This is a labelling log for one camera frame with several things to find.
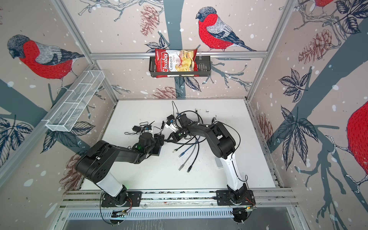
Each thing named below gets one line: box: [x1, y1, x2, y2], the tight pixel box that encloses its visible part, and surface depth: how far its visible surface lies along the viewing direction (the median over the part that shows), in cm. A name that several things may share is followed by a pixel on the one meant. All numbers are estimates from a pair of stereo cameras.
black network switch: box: [148, 145, 162, 157], surface depth 90 cm
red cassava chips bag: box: [154, 48, 199, 79], surface depth 90 cm
